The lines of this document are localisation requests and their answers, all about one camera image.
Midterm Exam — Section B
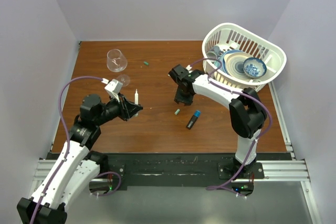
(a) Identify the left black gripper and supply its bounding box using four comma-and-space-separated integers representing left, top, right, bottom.
94, 92, 142, 126

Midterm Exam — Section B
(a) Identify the white pen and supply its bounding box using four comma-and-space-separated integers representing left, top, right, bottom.
134, 89, 139, 116

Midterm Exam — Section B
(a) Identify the blue marker cap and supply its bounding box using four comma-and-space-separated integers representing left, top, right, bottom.
194, 110, 201, 118

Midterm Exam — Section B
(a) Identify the black marker pen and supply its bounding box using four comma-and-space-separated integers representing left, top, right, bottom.
186, 115, 198, 130

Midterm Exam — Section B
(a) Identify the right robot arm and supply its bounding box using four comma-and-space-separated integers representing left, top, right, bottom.
169, 65, 273, 178

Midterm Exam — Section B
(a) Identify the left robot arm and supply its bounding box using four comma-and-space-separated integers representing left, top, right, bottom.
17, 93, 143, 223

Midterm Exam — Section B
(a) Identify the light blue plate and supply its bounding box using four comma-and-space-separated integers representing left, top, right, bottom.
214, 49, 232, 74

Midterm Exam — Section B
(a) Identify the clear wine glass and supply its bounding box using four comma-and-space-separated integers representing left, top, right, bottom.
107, 49, 130, 87

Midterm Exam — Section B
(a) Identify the grey mug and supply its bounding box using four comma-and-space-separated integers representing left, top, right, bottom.
206, 46, 224, 62

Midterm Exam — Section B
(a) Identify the beige blue plate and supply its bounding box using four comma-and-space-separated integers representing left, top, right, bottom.
223, 50, 250, 81

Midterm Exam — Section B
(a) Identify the white plastic dish basket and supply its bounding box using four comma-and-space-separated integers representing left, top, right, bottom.
202, 23, 287, 92

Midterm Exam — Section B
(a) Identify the blue patterned bowl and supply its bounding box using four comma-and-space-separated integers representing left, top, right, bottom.
243, 57, 267, 78

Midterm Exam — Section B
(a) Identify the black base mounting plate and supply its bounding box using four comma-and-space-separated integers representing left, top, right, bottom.
89, 153, 265, 196

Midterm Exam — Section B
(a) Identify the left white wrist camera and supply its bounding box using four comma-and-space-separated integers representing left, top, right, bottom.
104, 79, 123, 101

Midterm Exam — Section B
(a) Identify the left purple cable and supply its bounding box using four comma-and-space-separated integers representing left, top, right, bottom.
28, 76, 122, 224

